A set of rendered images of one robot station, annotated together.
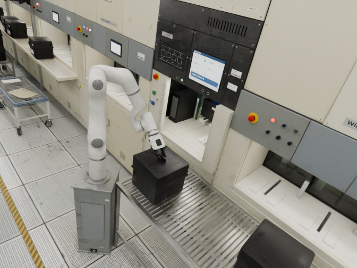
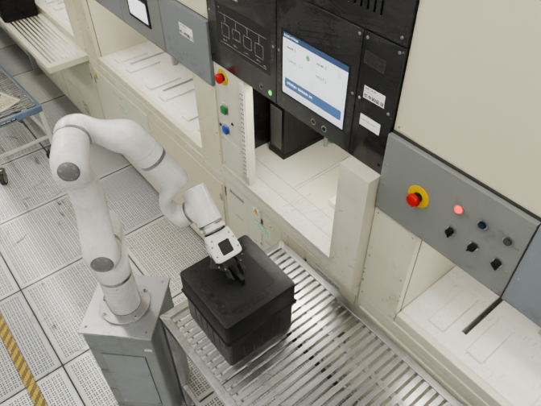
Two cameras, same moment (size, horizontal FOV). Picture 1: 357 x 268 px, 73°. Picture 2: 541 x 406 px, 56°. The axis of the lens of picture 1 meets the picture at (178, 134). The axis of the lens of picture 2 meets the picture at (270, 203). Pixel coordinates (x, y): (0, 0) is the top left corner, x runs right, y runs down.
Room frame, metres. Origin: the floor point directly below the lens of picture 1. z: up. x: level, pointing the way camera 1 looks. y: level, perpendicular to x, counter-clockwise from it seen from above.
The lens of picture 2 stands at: (0.34, -0.22, 2.39)
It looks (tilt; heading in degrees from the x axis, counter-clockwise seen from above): 45 degrees down; 11
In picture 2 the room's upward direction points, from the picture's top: 1 degrees counter-clockwise
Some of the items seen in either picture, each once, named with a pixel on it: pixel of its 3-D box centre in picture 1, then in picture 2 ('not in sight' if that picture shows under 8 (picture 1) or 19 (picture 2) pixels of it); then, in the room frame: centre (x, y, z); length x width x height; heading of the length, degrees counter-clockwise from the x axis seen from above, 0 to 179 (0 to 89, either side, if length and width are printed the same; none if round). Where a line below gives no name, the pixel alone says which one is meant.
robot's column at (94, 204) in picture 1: (98, 210); (143, 354); (1.32, 0.53, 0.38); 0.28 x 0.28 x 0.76; 4
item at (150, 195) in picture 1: (158, 177); (239, 305); (1.34, 0.08, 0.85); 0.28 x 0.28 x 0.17; 48
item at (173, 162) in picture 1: (160, 163); (237, 283); (1.34, 0.08, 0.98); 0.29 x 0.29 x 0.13; 48
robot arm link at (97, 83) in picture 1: (97, 111); (88, 206); (1.30, 0.52, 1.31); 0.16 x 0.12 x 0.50; 23
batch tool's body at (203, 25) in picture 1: (210, 122); (357, 155); (2.10, -0.28, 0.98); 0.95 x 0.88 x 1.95; 139
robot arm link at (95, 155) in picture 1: (96, 139); (107, 245); (1.35, 0.54, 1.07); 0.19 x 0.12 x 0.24; 23
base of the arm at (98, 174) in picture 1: (97, 166); (120, 289); (1.32, 0.53, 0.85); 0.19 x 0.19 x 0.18
